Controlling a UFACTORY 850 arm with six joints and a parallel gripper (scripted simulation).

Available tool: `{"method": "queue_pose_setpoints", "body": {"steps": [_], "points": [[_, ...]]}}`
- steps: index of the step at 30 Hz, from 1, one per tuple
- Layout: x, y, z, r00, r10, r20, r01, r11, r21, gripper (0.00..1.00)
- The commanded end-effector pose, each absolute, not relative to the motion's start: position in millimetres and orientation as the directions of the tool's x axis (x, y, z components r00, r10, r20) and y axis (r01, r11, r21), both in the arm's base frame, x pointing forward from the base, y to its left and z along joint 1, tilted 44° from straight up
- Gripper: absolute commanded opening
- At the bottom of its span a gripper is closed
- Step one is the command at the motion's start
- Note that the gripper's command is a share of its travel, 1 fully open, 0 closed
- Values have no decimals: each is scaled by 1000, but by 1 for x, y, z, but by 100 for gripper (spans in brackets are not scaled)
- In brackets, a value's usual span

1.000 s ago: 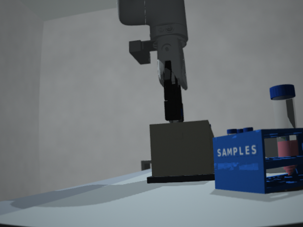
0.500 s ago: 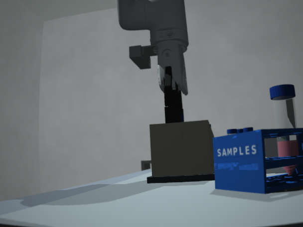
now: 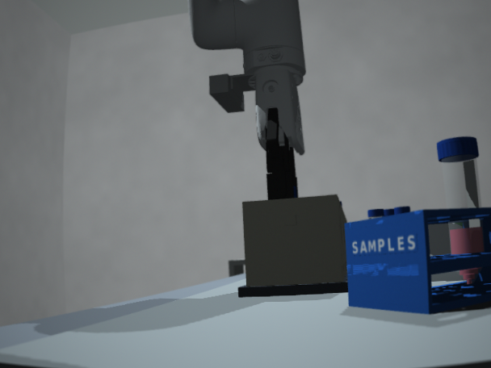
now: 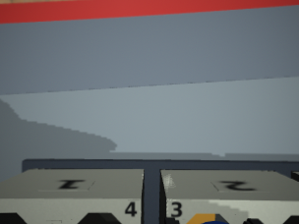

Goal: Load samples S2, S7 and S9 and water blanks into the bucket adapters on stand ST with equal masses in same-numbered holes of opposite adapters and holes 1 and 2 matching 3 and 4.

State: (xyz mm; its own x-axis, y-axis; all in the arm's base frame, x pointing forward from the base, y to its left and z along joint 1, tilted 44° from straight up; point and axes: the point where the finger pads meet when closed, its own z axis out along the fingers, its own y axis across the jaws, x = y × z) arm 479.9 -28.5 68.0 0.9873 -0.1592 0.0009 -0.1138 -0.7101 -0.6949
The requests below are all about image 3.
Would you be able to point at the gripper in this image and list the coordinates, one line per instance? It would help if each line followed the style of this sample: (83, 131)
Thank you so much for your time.
(278, 110)

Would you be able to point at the blue tube cap with white dot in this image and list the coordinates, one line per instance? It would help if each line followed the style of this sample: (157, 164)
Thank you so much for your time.
(375, 213)

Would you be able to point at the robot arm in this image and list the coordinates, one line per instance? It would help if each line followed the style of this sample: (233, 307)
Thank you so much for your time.
(268, 32)

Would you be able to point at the blue tube rack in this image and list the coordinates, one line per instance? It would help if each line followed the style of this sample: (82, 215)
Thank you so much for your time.
(389, 266)

